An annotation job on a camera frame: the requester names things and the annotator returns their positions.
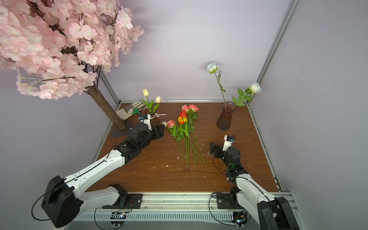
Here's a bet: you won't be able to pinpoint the dark pink glass vase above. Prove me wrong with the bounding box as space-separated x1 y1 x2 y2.
217 102 237 130

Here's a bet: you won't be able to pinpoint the white rose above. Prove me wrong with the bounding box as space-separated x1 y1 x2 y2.
231 82 262 112
206 62 227 109

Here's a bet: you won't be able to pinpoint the dark pink vase with ribbon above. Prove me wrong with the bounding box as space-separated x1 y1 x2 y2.
141 106 162 127

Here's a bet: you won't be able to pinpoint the orange yellow tulip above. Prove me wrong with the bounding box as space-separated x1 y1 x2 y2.
173 111 204 167

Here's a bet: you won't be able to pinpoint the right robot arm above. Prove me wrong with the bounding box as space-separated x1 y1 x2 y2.
209 142 300 230

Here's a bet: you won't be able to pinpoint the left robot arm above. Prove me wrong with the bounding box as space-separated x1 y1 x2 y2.
38 123 165 228

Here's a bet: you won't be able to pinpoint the small green garden tool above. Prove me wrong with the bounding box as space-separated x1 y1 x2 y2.
132 107 140 115

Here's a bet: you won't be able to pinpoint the beige gardening gloves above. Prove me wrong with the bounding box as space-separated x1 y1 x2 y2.
116 101 145 121

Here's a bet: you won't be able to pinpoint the right circuit board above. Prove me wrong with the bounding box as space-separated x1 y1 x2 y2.
232 210 250 228

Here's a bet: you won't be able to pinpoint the circuit board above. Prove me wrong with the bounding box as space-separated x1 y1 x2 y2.
232 210 250 228
110 212 127 229

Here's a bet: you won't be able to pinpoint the left circuit board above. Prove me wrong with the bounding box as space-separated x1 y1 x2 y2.
110 212 127 229

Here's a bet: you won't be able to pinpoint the pink cherry blossom tree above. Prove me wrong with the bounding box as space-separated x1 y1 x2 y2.
1 1 144 130

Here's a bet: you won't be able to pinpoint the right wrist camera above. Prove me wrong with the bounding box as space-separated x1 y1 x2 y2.
222 135 236 151

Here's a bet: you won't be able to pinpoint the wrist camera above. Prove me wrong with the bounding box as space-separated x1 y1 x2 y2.
139 114 152 130
222 135 236 151

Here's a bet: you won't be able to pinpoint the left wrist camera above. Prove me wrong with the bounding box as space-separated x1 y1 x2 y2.
139 114 152 130

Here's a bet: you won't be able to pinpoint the dark tree base plate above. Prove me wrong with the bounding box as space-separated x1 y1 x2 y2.
111 120 133 138

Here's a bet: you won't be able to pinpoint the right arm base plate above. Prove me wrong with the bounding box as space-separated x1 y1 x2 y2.
215 193 242 209

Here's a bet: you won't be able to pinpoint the aluminium front rail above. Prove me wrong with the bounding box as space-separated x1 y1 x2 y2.
76 189 298 214

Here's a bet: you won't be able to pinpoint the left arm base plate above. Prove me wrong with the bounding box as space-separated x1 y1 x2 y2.
102 194 143 209

